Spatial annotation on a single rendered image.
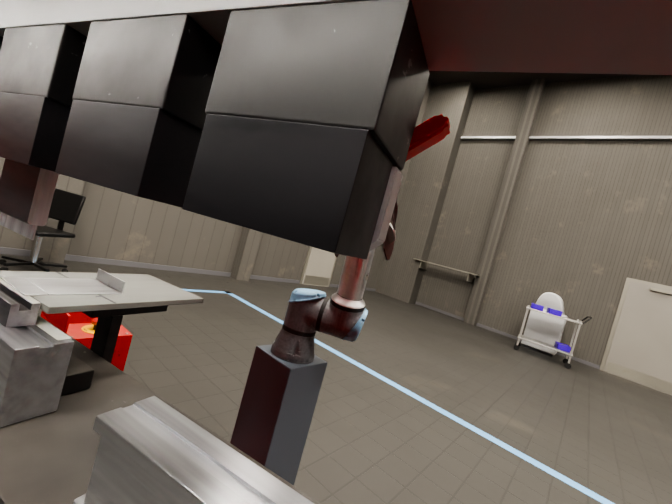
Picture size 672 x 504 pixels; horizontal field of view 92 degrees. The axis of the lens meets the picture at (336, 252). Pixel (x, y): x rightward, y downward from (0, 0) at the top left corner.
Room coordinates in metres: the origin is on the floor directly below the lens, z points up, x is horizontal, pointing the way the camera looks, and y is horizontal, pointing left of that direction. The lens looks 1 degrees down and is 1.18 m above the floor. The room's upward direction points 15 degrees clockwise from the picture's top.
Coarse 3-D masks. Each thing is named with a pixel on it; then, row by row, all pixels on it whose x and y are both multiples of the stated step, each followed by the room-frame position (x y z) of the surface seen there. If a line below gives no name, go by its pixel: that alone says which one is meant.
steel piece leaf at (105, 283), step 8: (104, 272) 0.58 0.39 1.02; (32, 280) 0.50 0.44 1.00; (40, 280) 0.51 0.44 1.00; (48, 280) 0.52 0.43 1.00; (56, 280) 0.53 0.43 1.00; (64, 280) 0.54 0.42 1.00; (72, 280) 0.55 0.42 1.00; (80, 280) 0.56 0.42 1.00; (88, 280) 0.57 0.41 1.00; (96, 280) 0.58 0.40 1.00; (104, 280) 0.58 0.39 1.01; (112, 280) 0.57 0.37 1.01; (120, 280) 0.56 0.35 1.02; (40, 288) 0.47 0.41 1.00; (48, 288) 0.48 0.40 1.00; (56, 288) 0.49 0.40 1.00; (64, 288) 0.50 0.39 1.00; (72, 288) 0.51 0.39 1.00; (80, 288) 0.52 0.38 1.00; (88, 288) 0.53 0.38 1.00; (96, 288) 0.54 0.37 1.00; (104, 288) 0.55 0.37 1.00; (112, 288) 0.56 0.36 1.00; (120, 288) 0.55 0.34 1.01
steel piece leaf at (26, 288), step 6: (6, 282) 0.47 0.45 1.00; (12, 282) 0.47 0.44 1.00; (18, 282) 0.47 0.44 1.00; (24, 282) 0.48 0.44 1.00; (30, 282) 0.49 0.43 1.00; (18, 288) 0.45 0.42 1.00; (24, 288) 0.46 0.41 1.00; (30, 288) 0.46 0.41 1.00; (36, 288) 0.47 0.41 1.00; (24, 294) 0.44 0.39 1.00; (30, 294) 0.44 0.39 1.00; (36, 294) 0.45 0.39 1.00; (42, 294) 0.46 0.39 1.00
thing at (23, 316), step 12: (0, 288) 0.46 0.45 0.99; (0, 300) 0.41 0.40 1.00; (12, 300) 0.41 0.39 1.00; (24, 300) 0.43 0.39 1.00; (0, 312) 0.41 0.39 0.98; (12, 312) 0.40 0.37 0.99; (24, 312) 0.42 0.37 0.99; (36, 312) 0.43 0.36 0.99; (12, 324) 0.41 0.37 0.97; (24, 324) 0.42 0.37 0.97
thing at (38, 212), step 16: (16, 176) 0.44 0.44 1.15; (32, 176) 0.42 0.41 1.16; (48, 176) 0.42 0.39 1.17; (0, 192) 0.45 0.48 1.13; (16, 192) 0.43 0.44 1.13; (32, 192) 0.42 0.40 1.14; (48, 192) 0.43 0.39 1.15; (0, 208) 0.45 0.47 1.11; (16, 208) 0.43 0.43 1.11; (32, 208) 0.42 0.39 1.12; (48, 208) 0.43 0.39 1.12; (0, 224) 0.46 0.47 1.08; (16, 224) 0.44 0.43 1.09; (32, 224) 0.42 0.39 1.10
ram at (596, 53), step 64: (0, 0) 0.44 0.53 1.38; (64, 0) 0.37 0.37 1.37; (128, 0) 0.32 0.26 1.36; (192, 0) 0.28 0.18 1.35; (256, 0) 0.25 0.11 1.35; (320, 0) 0.23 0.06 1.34; (448, 0) 0.20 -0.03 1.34; (512, 0) 0.19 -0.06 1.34; (576, 0) 0.18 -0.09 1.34; (640, 0) 0.17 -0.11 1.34; (448, 64) 0.26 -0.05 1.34; (512, 64) 0.24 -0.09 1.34; (576, 64) 0.22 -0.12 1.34; (640, 64) 0.21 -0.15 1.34
